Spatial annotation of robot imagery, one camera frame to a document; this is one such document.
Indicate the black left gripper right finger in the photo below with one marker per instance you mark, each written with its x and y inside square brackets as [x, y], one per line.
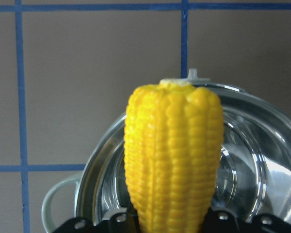
[225, 222]

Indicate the glass pot lid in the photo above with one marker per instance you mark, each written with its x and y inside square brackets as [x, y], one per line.
[254, 176]

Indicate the yellow corn cob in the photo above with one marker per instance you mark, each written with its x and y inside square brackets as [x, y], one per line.
[172, 148]

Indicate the pale green cooking pot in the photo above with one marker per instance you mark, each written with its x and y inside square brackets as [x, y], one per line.
[60, 202]

